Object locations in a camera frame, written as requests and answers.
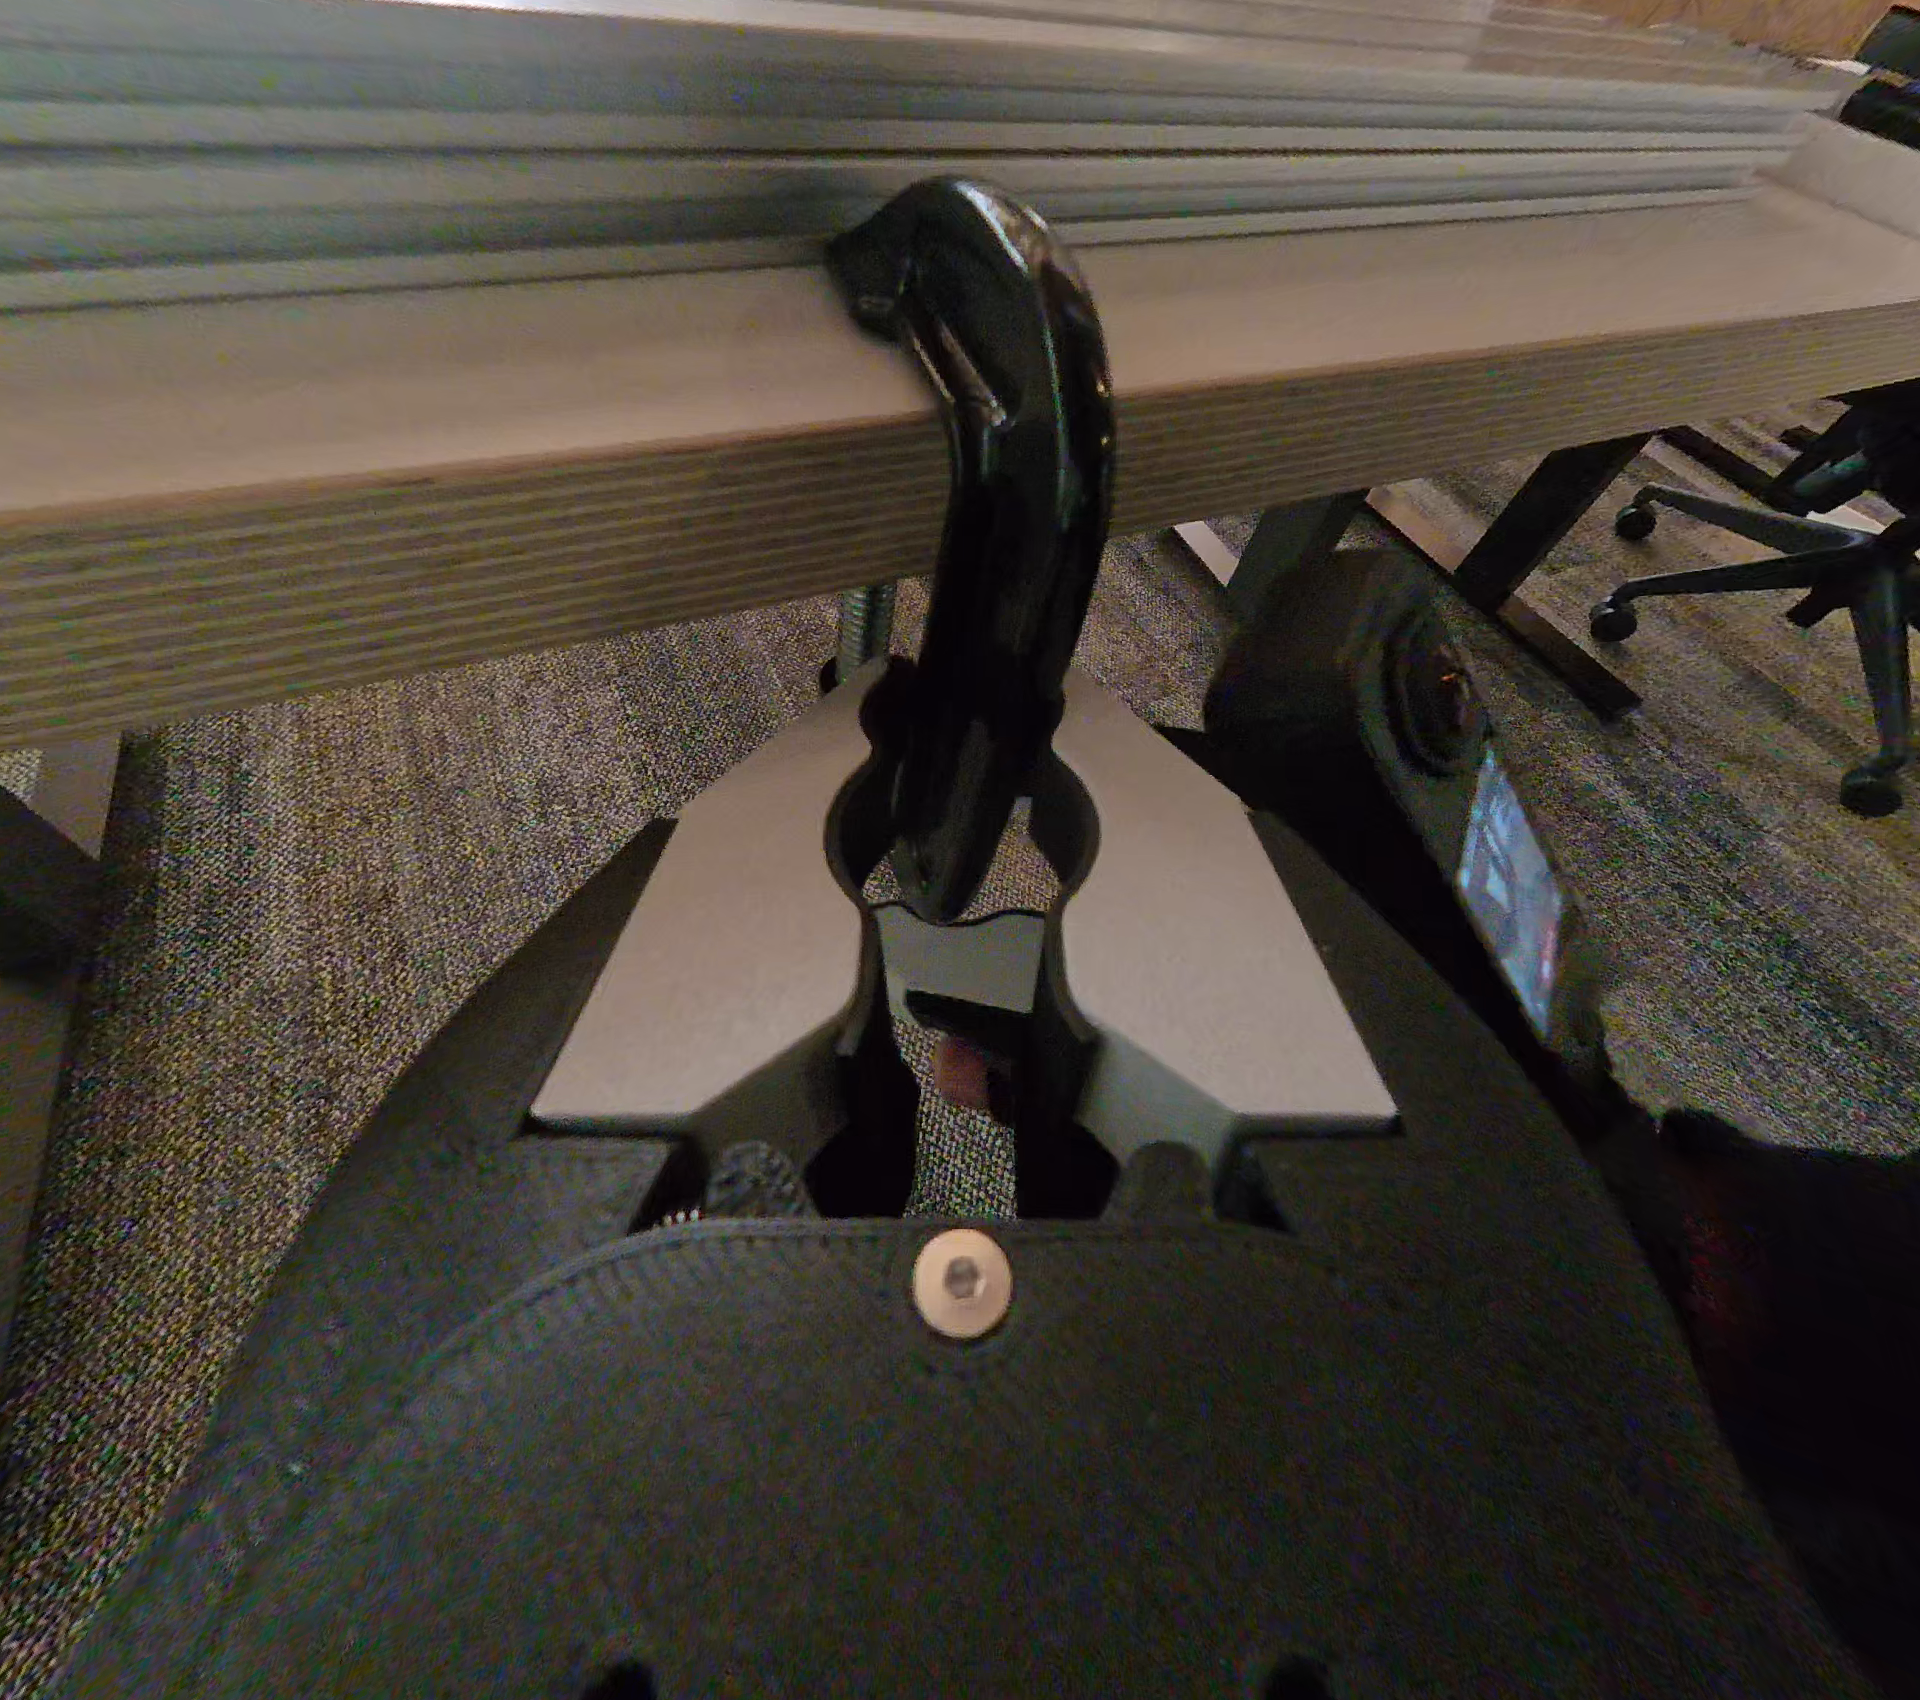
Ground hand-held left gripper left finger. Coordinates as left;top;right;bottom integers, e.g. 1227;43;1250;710
531;661;919;1209

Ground person's dark trousers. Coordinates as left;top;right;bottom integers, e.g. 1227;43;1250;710
1618;1100;1920;1700

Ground black C-clamp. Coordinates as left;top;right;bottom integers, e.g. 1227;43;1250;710
826;172;1118;928

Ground grey aluminium extrusion beam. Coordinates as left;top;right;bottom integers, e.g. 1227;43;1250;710
0;0;1862;315

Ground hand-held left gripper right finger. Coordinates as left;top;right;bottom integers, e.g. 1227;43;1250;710
1028;677;1401;1209

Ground grey desk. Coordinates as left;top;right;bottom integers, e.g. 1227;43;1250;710
0;116;1920;1371

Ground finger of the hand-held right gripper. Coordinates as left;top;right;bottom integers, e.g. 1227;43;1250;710
875;903;1051;1049

